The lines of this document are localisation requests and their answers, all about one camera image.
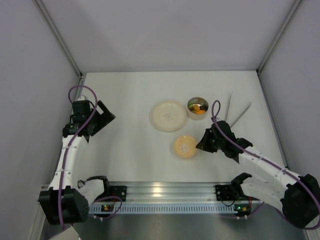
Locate round lunch box container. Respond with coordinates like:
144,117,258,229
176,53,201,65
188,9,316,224
187,97,209,121

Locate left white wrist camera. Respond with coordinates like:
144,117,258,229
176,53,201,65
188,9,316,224
76,95,88,101

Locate right aluminium frame post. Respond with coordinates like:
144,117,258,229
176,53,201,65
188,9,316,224
256,0,304,76

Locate cream round plate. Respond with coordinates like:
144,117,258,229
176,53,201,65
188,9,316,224
149,100,187,132

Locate beige round lid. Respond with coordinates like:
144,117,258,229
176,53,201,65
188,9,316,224
173,135,197,159

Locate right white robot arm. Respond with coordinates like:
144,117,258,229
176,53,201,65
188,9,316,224
196,120,320,230

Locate orange carrot slice food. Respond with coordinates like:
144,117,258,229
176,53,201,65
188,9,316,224
195,110,205,115

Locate aluminium frame post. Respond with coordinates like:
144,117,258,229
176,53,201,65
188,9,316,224
32,0,83,78
256,0,304,76

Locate aluminium mounting rail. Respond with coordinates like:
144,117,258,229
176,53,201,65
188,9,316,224
41,181,276,202

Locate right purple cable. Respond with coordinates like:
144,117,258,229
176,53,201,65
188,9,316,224
211,100,320,230

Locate orange round food piece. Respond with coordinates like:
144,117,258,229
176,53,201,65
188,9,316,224
193,104,201,112

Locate slotted grey cable duct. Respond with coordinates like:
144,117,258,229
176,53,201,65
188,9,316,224
89,202,249,215

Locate purple cable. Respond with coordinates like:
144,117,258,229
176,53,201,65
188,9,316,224
58,84,123,231
211,100,320,230

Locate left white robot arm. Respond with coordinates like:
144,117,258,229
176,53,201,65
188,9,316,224
38,97,115,225

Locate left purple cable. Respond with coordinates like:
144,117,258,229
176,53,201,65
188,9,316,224
58,84,123,231

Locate left aluminium frame post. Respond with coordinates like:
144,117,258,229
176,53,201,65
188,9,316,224
32,0,83,78

